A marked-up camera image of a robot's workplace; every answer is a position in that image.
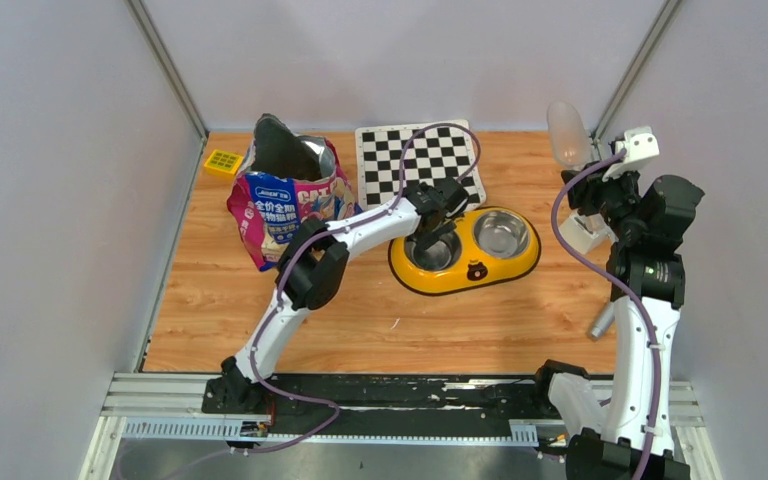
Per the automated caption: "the pink pet food bag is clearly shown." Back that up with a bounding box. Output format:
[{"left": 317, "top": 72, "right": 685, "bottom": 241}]
[{"left": 226, "top": 113, "right": 362, "bottom": 272}]

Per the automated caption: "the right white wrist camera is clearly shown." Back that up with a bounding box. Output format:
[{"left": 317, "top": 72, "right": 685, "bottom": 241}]
[{"left": 602, "top": 126, "right": 660, "bottom": 181}]

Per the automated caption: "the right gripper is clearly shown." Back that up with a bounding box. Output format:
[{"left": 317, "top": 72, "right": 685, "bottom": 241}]
[{"left": 562, "top": 157, "right": 642, "bottom": 242}]

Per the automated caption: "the black white chessboard mat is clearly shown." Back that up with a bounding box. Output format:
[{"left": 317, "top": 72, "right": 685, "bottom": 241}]
[{"left": 355, "top": 120, "right": 487, "bottom": 210}]

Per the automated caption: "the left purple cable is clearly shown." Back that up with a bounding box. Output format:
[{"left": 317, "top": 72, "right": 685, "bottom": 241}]
[{"left": 228, "top": 122, "right": 483, "bottom": 460}]

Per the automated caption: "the yellow double pet bowl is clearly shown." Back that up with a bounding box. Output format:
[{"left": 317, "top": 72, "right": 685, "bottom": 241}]
[{"left": 388, "top": 206, "right": 542, "bottom": 296}]

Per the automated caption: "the silver microphone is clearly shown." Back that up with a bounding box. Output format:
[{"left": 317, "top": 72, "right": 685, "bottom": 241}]
[{"left": 587, "top": 301, "right": 615, "bottom": 341}]

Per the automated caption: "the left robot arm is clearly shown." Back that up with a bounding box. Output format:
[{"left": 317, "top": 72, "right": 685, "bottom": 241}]
[{"left": 205, "top": 178, "right": 469, "bottom": 413}]

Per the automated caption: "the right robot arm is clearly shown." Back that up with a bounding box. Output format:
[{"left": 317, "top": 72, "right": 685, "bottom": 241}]
[{"left": 530, "top": 167, "right": 705, "bottom": 479}]

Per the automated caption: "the clear plastic scoop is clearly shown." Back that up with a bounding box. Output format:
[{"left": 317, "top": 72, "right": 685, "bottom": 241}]
[{"left": 546, "top": 101, "right": 593, "bottom": 170}]

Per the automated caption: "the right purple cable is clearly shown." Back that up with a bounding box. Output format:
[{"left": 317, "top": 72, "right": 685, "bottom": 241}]
[{"left": 549, "top": 150, "right": 664, "bottom": 480}]

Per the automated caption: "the purple cable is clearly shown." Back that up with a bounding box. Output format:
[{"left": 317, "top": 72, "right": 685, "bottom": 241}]
[
  {"left": 549, "top": 150, "right": 664, "bottom": 480},
  {"left": 228, "top": 122, "right": 483, "bottom": 460}
]

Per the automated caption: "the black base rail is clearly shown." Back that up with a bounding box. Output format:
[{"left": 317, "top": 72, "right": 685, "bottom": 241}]
[{"left": 102, "top": 370, "right": 703, "bottom": 448}]

